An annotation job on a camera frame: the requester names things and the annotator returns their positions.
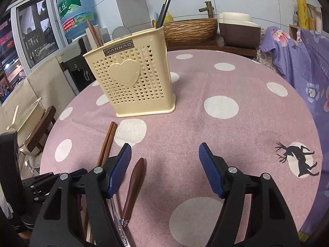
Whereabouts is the tall yellow box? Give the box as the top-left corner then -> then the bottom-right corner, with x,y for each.
294,0 -> 308,29

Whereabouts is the purple floral cloth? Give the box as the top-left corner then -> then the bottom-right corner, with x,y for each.
261,26 -> 329,242

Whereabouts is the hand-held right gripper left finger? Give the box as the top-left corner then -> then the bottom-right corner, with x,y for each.
29,143 -> 132,247

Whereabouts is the cream plastic utensil holder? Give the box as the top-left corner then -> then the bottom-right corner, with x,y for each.
83,26 -> 176,118

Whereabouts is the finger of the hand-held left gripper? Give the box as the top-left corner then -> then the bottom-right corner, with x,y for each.
22,168 -> 89,204

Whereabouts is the grey water dispenser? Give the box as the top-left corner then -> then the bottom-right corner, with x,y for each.
60,35 -> 103,96

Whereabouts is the silver metal spoon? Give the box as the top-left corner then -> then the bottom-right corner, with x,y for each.
110,198 -> 135,247

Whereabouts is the dark wooden cabinet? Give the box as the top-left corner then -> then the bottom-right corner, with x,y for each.
164,40 -> 257,58

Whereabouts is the brown wooden chopstick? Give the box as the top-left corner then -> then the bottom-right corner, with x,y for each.
86,19 -> 101,49
83,122 -> 115,245
86,123 -> 118,245
88,19 -> 103,48

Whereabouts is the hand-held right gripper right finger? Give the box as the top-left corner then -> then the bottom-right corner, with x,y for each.
199,142 -> 302,247

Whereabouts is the woven wicker basket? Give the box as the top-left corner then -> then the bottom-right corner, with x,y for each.
163,18 -> 218,45

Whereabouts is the wooden handled utensil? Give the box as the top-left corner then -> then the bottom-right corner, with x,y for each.
120,158 -> 146,227

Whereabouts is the pink polka dot tablecloth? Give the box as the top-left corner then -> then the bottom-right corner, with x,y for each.
40,49 -> 323,247

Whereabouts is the dark wooden chair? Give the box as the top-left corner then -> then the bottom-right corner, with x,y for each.
26,105 -> 57,153

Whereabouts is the beige cloth cover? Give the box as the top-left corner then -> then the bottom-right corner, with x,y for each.
0,57 -> 79,134

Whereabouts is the bronze faucet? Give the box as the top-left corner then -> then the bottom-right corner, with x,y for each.
198,1 -> 214,19

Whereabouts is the cream and brown rice cooker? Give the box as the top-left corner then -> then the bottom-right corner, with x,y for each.
218,12 -> 262,49

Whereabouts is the blue water jug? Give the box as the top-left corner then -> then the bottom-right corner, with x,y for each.
57,0 -> 97,40

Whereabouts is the white framed window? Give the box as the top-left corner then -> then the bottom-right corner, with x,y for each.
12,0 -> 68,70

